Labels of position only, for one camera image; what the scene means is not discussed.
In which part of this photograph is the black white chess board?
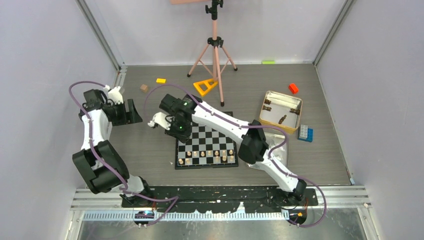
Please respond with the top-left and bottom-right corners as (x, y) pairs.
(174, 123), (239, 170)

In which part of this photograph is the silver metal tray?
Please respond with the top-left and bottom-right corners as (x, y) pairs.
(245, 132), (289, 170)

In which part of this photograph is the yellow tin box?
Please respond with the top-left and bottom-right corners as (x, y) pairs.
(258, 90), (303, 134)

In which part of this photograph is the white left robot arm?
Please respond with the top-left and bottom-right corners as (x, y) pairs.
(72, 89), (154, 207)

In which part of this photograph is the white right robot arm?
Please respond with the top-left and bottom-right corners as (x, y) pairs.
(148, 93), (307, 205)

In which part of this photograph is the small brown wooden cube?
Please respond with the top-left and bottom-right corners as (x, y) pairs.
(139, 84), (149, 93)

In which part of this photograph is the small yellow block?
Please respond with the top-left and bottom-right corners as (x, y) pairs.
(156, 78), (167, 84)

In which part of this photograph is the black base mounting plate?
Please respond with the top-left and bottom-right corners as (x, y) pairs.
(120, 186), (319, 214)

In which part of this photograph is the dark piece in tin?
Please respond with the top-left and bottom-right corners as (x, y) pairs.
(278, 114), (287, 125)

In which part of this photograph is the green tape piece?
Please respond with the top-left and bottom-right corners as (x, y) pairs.
(261, 60), (276, 65)

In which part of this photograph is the red block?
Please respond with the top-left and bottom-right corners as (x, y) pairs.
(288, 83), (299, 95)

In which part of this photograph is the blue lego brick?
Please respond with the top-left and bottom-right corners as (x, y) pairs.
(297, 124), (314, 143)

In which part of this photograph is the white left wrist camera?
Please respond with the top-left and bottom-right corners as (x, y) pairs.
(103, 85), (124, 105)

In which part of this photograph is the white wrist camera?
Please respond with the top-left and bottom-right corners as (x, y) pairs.
(147, 112), (171, 130)
(103, 85), (124, 105)

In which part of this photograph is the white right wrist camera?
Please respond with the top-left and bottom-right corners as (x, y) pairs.
(147, 112), (171, 130)

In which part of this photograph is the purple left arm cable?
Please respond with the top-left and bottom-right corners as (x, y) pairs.
(68, 81), (181, 227)

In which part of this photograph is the yellow triangular frame block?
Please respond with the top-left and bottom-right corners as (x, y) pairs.
(193, 78), (218, 97)

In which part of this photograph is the pink camera tripod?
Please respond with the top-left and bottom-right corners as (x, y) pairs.
(187, 0), (238, 107)

